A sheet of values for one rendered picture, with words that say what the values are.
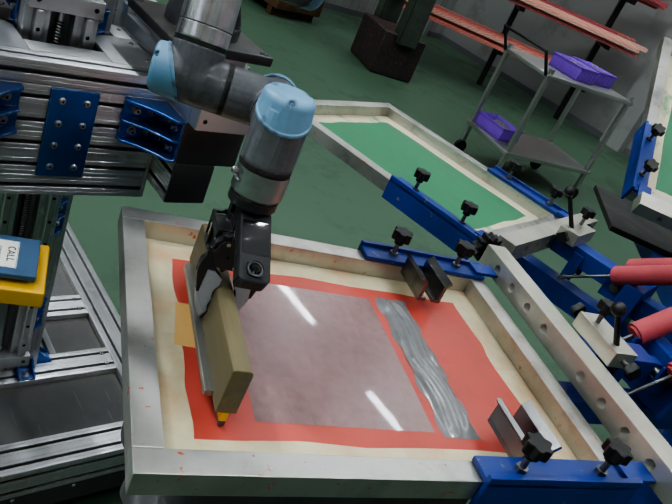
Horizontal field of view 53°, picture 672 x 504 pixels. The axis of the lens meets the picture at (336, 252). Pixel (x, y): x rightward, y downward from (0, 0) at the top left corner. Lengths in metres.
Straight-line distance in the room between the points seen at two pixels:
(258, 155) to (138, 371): 0.32
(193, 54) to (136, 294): 0.36
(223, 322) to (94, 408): 1.06
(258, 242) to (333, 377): 0.29
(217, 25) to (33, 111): 0.47
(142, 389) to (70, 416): 1.04
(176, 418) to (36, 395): 1.07
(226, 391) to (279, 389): 0.15
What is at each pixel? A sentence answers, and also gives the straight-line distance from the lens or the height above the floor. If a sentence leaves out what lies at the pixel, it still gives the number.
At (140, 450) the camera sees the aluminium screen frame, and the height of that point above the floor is 0.99.
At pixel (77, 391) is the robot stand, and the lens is 2.00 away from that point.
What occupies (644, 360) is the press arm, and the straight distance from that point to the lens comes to 1.51.
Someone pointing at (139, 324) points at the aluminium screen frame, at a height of 0.99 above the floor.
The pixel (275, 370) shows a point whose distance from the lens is 1.06.
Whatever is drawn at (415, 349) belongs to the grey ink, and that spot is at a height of 0.96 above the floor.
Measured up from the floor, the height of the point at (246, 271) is 1.14.
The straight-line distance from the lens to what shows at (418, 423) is 1.11.
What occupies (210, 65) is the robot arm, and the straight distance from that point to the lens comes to 0.98.
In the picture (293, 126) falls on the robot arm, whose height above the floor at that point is 1.33.
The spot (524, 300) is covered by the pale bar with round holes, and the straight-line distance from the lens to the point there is 1.48.
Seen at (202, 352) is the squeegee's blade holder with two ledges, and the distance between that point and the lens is 0.99.
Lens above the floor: 1.61
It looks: 27 degrees down
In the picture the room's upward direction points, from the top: 24 degrees clockwise
